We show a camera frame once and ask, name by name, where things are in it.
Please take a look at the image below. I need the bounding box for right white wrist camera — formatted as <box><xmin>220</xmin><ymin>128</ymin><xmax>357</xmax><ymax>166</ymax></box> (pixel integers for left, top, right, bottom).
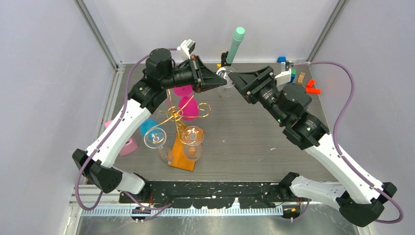
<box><xmin>275</xmin><ymin>61</ymin><xmax>292</xmax><ymax>87</ymax></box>

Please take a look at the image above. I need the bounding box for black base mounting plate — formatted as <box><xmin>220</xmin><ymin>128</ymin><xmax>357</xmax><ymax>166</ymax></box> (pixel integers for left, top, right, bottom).
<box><xmin>119</xmin><ymin>181</ymin><xmax>299</xmax><ymax>209</ymax></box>

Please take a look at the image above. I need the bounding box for mint green microphone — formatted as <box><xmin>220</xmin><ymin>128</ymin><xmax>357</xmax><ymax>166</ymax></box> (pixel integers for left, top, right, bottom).
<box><xmin>226</xmin><ymin>26</ymin><xmax>245</xmax><ymax>66</ymax></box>

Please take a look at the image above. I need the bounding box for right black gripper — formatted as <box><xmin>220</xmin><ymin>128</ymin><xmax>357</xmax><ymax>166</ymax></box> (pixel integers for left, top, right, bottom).
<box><xmin>228</xmin><ymin>66</ymin><xmax>288</xmax><ymax>125</ymax></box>

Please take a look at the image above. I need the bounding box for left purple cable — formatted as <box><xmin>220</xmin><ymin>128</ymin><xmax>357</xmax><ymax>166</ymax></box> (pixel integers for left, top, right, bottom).
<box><xmin>74</xmin><ymin>47</ymin><xmax>179</xmax><ymax>212</ymax></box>

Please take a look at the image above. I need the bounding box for orange wooden rack base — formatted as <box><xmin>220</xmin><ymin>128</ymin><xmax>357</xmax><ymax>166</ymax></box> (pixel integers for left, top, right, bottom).
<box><xmin>167</xmin><ymin>125</ymin><xmax>203</xmax><ymax>172</ymax></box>

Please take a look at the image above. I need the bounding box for pink wine glass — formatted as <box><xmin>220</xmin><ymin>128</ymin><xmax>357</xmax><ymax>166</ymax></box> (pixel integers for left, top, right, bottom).
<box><xmin>173</xmin><ymin>85</ymin><xmax>199</xmax><ymax>121</ymax></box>

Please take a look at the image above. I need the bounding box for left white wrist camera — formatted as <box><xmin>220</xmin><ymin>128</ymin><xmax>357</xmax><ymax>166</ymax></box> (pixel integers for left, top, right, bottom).
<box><xmin>177</xmin><ymin>39</ymin><xmax>195</xmax><ymax>61</ymax></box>

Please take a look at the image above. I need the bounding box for blue wine glass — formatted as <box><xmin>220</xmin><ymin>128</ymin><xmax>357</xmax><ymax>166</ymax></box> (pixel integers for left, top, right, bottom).
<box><xmin>138</xmin><ymin>118</ymin><xmax>158</xmax><ymax>137</ymax></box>

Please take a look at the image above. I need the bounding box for black tripod mic stand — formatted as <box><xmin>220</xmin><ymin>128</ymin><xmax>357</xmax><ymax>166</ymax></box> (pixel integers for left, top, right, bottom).
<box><xmin>216</xmin><ymin>51</ymin><xmax>229</xmax><ymax>69</ymax></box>

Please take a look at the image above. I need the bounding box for gold wire glass rack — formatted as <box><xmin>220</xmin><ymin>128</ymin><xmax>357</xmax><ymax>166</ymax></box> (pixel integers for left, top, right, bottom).
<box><xmin>156</xmin><ymin>86</ymin><xmax>211</xmax><ymax>144</ymax></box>

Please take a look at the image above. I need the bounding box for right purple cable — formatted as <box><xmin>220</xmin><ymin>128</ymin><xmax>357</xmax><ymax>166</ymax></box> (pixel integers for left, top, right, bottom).
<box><xmin>293</xmin><ymin>60</ymin><xmax>405</xmax><ymax>224</ymax></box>

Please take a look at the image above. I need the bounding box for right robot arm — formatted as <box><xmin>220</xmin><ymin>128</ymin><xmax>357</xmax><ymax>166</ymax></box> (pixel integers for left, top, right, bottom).
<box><xmin>229</xmin><ymin>67</ymin><xmax>397</xmax><ymax>227</ymax></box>

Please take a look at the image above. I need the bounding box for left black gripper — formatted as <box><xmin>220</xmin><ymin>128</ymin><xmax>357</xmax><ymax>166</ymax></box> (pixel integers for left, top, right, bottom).
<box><xmin>161</xmin><ymin>54</ymin><xmax>227</xmax><ymax>94</ymax></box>

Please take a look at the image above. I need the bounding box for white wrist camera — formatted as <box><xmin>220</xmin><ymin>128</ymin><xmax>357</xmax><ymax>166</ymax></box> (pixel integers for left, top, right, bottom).
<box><xmin>275</xmin><ymin>61</ymin><xmax>292</xmax><ymax>87</ymax></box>
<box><xmin>177</xmin><ymin>39</ymin><xmax>195</xmax><ymax>61</ymax></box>

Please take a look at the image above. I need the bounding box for red plastic block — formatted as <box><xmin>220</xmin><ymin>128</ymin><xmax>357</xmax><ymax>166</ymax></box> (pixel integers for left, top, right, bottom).
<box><xmin>306</xmin><ymin>79</ymin><xmax>321</xmax><ymax>94</ymax></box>

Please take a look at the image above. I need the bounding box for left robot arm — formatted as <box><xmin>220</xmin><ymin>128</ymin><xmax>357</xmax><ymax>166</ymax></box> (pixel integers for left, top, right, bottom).
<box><xmin>72</xmin><ymin>48</ymin><xmax>226</xmax><ymax>203</ymax></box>

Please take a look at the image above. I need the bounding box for blue block by wall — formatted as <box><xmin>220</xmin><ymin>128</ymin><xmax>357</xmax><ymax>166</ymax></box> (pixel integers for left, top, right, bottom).
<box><xmin>277</xmin><ymin>56</ymin><xmax>287</xmax><ymax>63</ymax></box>

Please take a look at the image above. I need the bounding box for pink metronome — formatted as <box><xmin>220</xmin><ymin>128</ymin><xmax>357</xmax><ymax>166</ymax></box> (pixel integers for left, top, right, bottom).
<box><xmin>119</xmin><ymin>134</ymin><xmax>138</xmax><ymax>157</ymax></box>

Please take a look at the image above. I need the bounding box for purple cable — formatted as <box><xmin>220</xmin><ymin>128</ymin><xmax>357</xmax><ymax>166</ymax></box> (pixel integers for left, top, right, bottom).
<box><xmin>74</xmin><ymin>47</ymin><xmax>179</xmax><ymax>212</ymax></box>
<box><xmin>293</xmin><ymin>60</ymin><xmax>405</xmax><ymax>224</ymax></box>

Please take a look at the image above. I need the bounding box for tan wooden block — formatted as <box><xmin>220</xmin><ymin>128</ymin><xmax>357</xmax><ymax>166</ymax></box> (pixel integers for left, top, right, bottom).
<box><xmin>297</xmin><ymin>72</ymin><xmax>305</xmax><ymax>84</ymax></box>

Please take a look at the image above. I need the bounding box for clear wine glass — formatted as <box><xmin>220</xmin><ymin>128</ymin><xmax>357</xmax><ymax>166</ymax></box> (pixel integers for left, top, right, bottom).
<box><xmin>215</xmin><ymin>66</ymin><xmax>237</xmax><ymax>99</ymax></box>
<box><xmin>181</xmin><ymin>126</ymin><xmax>204</xmax><ymax>162</ymax></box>
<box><xmin>143</xmin><ymin>127</ymin><xmax>174</xmax><ymax>165</ymax></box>

